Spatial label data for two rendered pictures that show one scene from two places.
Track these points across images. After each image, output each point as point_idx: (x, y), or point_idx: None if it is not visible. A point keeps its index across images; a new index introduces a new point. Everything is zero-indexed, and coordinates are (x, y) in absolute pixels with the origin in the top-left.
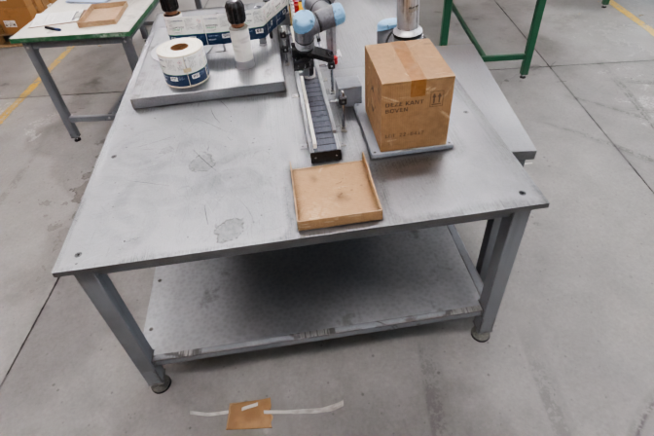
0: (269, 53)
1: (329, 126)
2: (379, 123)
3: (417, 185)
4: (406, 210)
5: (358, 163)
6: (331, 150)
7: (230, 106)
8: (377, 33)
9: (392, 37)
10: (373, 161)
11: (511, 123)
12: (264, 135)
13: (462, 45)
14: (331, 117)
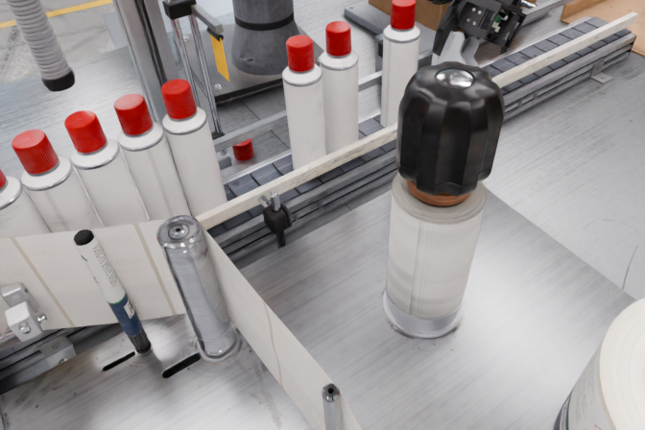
0: (292, 281)
1: (547, 40)
2: None
3: None
4: None
5: (573, 19)
6: (604, 20)
7: (617, 262)
8: None
9: None
10: (549, 13)
11: None
12: (637, 136)
13: (109, 21)
14: None
